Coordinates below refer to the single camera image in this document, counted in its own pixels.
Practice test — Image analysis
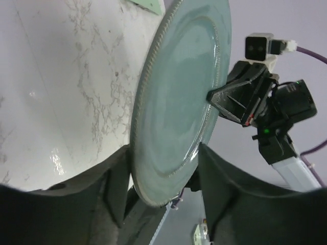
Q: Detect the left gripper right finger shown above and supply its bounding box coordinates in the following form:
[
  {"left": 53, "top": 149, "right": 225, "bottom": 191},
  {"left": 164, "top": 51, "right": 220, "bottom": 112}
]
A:
[{"left": 198, "top": 144, "right": 326, "bottom": 244}]

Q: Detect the grey-green ribbed plate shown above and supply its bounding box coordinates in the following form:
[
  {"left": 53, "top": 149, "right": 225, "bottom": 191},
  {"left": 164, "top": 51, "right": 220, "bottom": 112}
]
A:
[{"left": 130, "top": 1, "right": 231, "bottom": 206}]

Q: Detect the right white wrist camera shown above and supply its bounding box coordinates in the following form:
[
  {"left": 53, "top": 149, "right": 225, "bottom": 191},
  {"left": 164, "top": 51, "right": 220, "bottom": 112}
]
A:
[{"left": 245, "top": 33, "right": 298, "bottom": 73}]

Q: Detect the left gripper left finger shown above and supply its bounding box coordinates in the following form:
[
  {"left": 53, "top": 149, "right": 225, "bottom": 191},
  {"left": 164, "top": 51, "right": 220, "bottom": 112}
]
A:
[{"left": 1, "top": 145, "right": 130, "bottom": 244}]

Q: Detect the light green cutting board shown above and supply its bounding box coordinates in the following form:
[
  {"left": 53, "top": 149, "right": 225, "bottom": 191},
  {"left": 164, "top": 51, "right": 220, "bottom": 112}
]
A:
[{"left": 121, "top": 0, "right": 166, "bottom": 15}]

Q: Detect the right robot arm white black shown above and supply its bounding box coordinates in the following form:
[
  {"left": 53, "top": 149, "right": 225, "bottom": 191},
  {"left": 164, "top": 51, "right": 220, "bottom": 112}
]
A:
[{"left": 207, "top": 61, "right": 322, "bottom": 192}]

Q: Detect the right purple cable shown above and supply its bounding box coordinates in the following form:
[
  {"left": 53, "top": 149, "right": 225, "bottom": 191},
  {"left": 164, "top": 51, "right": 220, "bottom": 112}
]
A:
[{"left": 293, "top": 45, "right": 327, "bottom": 187}]

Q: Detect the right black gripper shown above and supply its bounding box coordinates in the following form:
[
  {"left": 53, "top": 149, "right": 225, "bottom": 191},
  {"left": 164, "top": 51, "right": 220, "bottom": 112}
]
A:
[{"left": 207, "top": 61, "right": 273, "bottom": 125}]

